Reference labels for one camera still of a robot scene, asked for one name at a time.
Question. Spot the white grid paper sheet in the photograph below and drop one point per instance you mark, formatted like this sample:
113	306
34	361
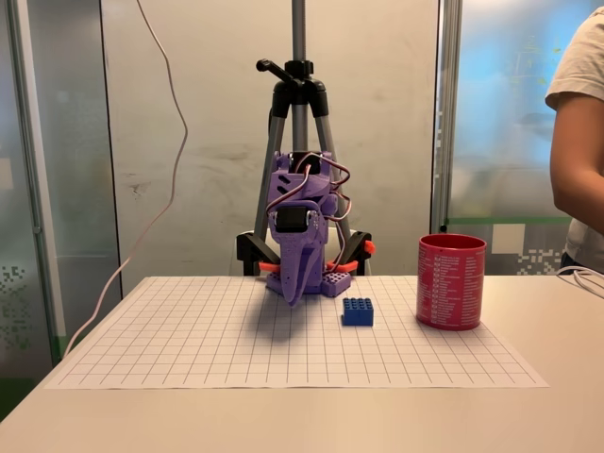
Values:
189	340

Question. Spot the purple robot arm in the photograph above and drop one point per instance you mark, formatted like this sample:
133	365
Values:
292	186

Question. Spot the black orange table clamp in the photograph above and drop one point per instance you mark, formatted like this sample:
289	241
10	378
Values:
245	250
361	255

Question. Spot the grey black camera tripod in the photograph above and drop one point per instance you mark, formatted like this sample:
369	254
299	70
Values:
298	47

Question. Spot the red printed cup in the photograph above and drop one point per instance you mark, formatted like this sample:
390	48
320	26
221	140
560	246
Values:
450	288

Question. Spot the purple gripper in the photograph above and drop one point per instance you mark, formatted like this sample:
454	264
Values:
293	245

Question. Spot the blue toy brick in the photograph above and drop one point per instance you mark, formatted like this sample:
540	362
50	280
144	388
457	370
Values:
357	313

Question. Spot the person in grey shirt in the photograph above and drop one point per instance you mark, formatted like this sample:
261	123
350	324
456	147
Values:
585	56

